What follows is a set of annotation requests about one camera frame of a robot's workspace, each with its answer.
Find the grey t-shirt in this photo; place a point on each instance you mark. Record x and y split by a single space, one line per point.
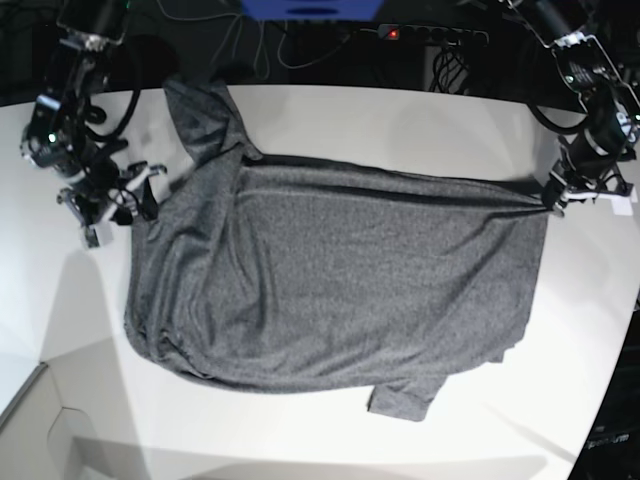
278 274

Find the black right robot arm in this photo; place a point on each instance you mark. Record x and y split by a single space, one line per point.
60 135

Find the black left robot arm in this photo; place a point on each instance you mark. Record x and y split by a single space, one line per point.
590 151

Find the blue box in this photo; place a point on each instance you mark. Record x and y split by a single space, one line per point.
350 10

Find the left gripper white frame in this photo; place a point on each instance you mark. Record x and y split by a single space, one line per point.
558 193

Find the black power strip red light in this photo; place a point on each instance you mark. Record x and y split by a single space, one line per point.
427 34

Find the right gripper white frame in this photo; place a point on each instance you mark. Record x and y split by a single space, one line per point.
110 195

